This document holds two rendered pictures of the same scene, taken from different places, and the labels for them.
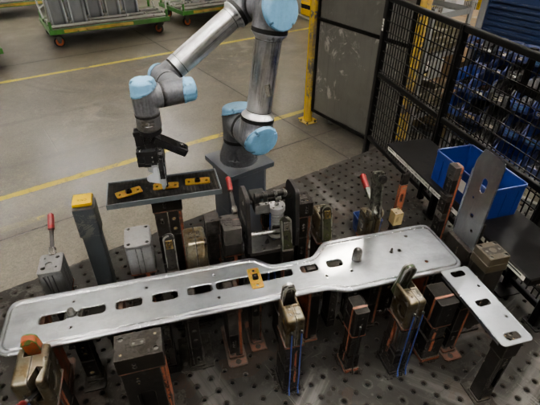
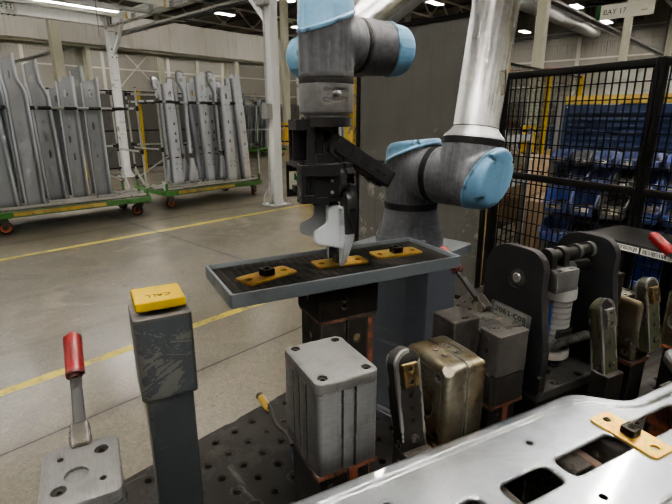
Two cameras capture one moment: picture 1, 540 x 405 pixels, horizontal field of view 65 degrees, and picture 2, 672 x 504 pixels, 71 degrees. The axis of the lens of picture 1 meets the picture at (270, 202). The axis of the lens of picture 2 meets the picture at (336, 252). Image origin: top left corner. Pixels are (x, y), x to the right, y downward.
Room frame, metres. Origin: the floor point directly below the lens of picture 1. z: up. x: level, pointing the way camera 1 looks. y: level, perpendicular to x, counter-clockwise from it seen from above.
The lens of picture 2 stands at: (0.51, 0.50, 1.38)
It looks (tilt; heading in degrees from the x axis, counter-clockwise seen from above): 16 degrees down; 348
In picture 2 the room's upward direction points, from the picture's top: straight up
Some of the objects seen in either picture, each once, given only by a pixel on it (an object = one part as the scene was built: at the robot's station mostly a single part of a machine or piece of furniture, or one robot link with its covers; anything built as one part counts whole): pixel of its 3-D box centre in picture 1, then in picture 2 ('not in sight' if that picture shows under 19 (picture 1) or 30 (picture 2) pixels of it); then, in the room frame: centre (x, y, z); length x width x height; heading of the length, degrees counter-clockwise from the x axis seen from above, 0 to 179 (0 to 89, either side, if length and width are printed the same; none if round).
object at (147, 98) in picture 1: (145, 97); (327, 40); (1.19, 0.37, 1.47); 0.09 x 0.08 x 0.11; 121
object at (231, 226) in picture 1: (233, 263); (484, 429); (1.10, 0.13, 0.89); 0.13 x 0.11 x 0.38; 16
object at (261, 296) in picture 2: (164, 187); (337, 266); (1.18, 0.36, 1.16); 0.37 x 0.14 x 0.02; 106
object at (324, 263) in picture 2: (165, 184); (339, 259); (1.19, 0.35, 1.17); 0.08 x 0.04 x 0.01; 101
